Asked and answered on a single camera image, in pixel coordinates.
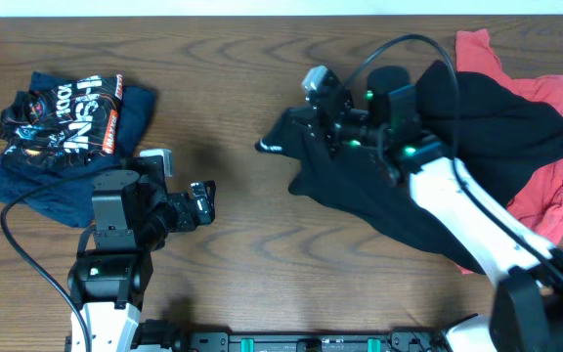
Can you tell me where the folded navy blue shirt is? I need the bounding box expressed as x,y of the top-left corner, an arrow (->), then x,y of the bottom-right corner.
0,72 -> 156,228

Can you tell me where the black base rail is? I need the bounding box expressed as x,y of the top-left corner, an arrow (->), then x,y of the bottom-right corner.
189,330 -> 450,352

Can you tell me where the black cable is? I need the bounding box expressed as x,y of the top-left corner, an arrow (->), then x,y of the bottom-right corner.
0,165 -> 131,352
342,33 -> 563,314

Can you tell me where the black t-shirt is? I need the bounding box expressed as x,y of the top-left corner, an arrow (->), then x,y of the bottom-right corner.
255,71 -> 563,273

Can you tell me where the left black cable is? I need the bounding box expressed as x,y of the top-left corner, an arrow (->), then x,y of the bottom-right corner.
0,165 -> 131,352

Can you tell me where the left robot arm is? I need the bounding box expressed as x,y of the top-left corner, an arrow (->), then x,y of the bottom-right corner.
65,155 -> 216,351

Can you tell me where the folded black printed shirt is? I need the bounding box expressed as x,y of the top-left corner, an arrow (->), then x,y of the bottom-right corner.
0,74 -> 123,169

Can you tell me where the right black cable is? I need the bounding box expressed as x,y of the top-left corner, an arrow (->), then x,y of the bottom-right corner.
342,33 -> 563,314

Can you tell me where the red t-shirt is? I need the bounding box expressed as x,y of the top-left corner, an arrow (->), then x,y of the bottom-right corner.
455,29 -> 563,244

